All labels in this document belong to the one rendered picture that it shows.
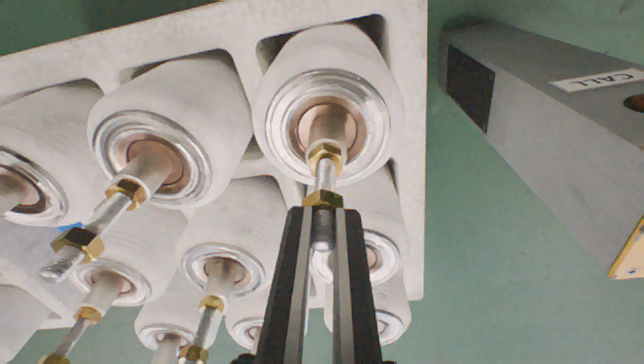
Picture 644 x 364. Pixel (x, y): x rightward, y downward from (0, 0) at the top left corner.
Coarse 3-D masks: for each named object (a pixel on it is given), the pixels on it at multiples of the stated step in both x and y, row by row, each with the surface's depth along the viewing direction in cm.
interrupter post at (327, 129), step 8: (320, 120) 16; (328, 120) 16; (336, 120) 16; (312, 128) 16; (320, 128) 15; (328, 128) 15; (336, 128) 16; (344, 128) 17; (312, 136) 15; (320, 136) 15; (328, 136) 15; (336, 136) 15; (344, 136) 16; (312, 144) 15; (336, 144) 14; (344, 144) 15; (344, 152) 15; (344, 160) 15
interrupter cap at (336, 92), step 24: (312, 72) 15; (336, 72) 15; (288, 96) 16; (312, 96) 16; (336, 96) 16; (360, 96) 16; (288, 120) 17; (312, 120) 17; (360, 120) 17; (384, 120) 16; (288, 144) 18; (360, 144) 18; (384, 144) 17; (288, 168) 19; (360, 168) 19
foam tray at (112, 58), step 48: (240, 0) 20; (288, 0) 20; (336, 0) 19; (384, 0) 19; (48, 48) 22; (96, 48) 22; (144, 48) 22; (192, 48) 21; (240, 48) 21; (384, 48) 24; (0, 96) 24; (288, 192) 29
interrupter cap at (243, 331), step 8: (240, 320) 31; (248, 320) 30; (256, 320) 30; (232, 328) 32; (240, 328) 32; (248, 328) 32; (256, 328) 32; (232, 336) 33; (240, 336) 33; (248, 336) 33; (240, 344) 34; (248, 344) 34
